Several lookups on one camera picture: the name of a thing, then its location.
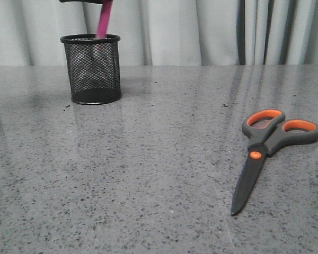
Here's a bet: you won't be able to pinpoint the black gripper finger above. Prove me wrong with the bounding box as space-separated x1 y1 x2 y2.
59 0 106 4

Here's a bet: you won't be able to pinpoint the pink pen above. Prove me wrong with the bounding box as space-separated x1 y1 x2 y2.
95 0 113 40

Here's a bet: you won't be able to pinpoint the black mesh pen cup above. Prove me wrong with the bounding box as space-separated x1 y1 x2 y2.
60 34 121 105

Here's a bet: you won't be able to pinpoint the grey orange scissors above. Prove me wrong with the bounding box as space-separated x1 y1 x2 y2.
231 109 318 216

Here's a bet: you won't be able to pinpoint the grey curtain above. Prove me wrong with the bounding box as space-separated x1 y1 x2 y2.
0 1 318 66

